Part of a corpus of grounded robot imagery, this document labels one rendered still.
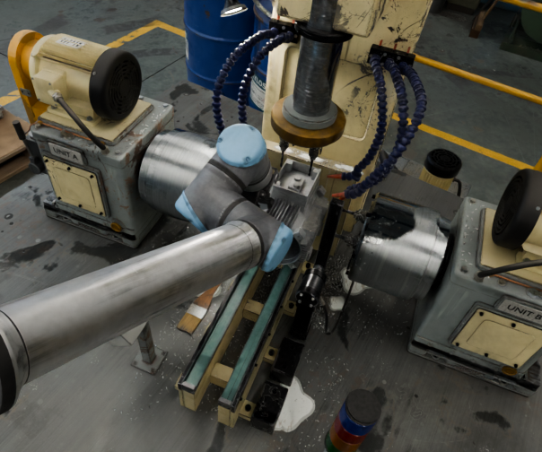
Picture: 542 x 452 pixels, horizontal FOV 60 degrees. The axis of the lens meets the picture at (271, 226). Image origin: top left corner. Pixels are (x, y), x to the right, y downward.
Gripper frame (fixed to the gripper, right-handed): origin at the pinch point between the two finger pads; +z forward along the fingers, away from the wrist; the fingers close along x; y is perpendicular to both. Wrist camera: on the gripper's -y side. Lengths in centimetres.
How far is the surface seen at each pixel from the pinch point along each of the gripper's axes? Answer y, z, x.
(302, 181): 11.2, 2.3, -7.8
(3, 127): 25, 123, 194
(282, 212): 0.3, -1.0, -6.2
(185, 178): 0.2, -3.8, 20.9
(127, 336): -40.1, -20.0, 11.7
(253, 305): -23.9, 14.7, -5.3
